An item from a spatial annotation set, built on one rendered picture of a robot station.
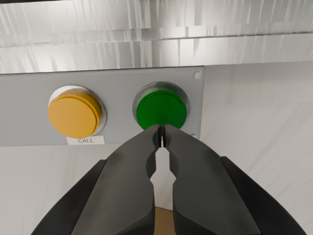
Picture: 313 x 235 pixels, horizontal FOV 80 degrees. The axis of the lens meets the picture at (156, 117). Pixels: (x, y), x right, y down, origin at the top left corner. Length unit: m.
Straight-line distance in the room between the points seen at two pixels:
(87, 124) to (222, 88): 0.18
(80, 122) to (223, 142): 0.22
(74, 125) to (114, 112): 0.03
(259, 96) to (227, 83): 0.05
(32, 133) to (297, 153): 0.37
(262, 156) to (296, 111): 0.09
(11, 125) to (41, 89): 0.05
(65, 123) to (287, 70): 0.26
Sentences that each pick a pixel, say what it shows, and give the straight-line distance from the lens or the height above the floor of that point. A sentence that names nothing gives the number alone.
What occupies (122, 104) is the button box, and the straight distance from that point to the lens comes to 0.16.
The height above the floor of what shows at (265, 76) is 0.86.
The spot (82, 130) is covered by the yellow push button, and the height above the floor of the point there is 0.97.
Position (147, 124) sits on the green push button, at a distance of 0.15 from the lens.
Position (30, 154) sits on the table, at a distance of 0.38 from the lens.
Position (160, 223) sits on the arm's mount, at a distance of 0.39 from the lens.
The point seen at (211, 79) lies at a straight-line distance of 0.26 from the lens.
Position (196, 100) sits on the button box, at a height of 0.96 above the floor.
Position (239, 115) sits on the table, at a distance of 0.30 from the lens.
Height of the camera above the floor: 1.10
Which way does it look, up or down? 62 degrees down
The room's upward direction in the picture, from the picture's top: 179 degrees counter-clockwise
